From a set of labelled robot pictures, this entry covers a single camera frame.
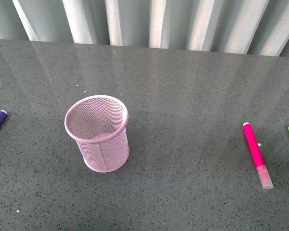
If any pink highlighter pen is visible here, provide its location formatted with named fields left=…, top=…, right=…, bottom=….
left=242, top=122, right=274, bottom=190

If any white pleated curtain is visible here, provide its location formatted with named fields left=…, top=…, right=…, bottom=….
left=0, top=0, right=289, bottom=57

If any pink mesh pen cup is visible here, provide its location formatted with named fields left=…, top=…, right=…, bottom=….
left=64, top=95, right=130, bottom=173

